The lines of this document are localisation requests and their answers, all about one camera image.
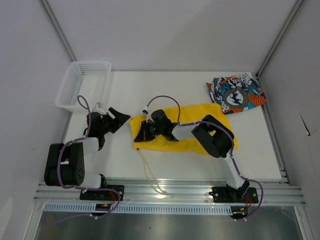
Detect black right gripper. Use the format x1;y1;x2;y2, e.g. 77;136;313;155
135;120;164;143

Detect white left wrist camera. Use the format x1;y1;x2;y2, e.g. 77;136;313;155
92;102;107;115

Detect slotted grey cable duct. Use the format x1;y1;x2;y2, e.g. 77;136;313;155
44;202;233;216

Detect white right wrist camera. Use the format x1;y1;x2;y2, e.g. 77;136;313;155
142;106;152;116

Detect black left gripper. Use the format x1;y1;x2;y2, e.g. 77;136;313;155
99;107;130;135

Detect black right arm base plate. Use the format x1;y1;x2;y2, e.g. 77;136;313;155
208;186;259;204

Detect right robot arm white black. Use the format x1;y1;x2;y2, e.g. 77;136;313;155
134;109;250;202

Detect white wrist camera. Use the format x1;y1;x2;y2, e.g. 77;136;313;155
92;102;107;115
142;106;152;116

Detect white plastic basket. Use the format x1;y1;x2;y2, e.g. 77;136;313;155
55;60;112;112

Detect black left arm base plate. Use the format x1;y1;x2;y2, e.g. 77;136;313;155
79;184;125;202

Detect yellow shorts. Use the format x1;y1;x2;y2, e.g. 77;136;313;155
130;103;235;161

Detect aluminium mounting rail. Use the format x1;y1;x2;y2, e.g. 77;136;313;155
33;178;307;207

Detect colourful patterned shorts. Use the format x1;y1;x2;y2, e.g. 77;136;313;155
206;72;267;115

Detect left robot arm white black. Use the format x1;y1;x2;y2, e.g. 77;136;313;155
44;107;131;200

